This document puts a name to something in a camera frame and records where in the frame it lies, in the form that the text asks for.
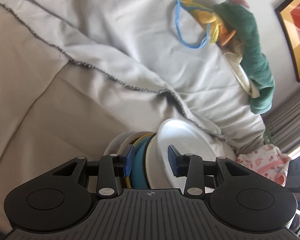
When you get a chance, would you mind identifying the white yellow-rimmed bowl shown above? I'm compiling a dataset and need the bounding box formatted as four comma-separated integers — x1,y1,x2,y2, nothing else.
123,133,155,189

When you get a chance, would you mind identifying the white floral plate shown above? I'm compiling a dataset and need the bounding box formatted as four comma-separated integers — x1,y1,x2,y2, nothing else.
104,132,131,155

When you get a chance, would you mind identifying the white rainbow paper bowl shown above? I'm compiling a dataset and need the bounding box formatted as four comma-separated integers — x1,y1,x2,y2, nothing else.
144,119,219,189

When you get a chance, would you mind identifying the blue enamel bowl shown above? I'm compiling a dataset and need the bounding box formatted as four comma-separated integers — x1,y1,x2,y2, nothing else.
130,135,151,189

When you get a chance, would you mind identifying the stainless steel bowl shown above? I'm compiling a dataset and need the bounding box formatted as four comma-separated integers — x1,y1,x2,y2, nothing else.
117,131,150,155

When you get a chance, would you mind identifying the pink floral cloth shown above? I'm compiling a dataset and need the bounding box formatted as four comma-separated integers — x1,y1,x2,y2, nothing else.
236,144,292,186

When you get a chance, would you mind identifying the green basket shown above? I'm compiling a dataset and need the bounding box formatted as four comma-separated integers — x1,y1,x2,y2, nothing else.
263,130,274,144

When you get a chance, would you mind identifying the grey curtain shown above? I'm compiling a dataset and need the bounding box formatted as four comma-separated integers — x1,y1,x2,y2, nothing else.
262,91,300,154

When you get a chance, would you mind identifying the beige sofa cover blanket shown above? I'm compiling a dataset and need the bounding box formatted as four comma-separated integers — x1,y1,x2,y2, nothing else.
0,0,265,232

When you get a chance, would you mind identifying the yellow orange plush toy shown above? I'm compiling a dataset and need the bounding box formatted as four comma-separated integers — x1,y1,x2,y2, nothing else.
176,0,236,47

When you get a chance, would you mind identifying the green plush toy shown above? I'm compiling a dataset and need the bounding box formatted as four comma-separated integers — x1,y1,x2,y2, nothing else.
213,0,275,114

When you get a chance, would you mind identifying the framed picture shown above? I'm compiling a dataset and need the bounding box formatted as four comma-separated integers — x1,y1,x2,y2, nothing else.
275,0,300,82

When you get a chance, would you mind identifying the blue loop strap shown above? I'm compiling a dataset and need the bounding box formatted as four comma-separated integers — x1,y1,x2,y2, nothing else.
174,0,212,49

